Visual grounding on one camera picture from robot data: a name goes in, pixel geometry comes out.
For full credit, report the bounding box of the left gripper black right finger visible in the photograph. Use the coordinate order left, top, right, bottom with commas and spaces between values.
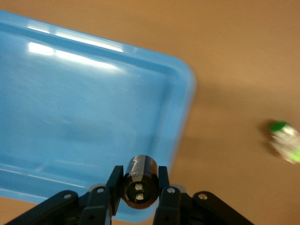
153, 165, 255, 225

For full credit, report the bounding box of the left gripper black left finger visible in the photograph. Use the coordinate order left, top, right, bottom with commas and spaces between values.
4, 165, 124, 225

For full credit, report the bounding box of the black cylindrical capacitor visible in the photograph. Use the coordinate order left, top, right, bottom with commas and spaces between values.
121, 154, 160, 209

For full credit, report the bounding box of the blue plastic tray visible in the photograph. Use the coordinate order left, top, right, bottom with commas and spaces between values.
0, 9, 197, 223

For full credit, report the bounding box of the green white push button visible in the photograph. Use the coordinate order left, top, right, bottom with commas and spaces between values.
267, 120, 300, 164

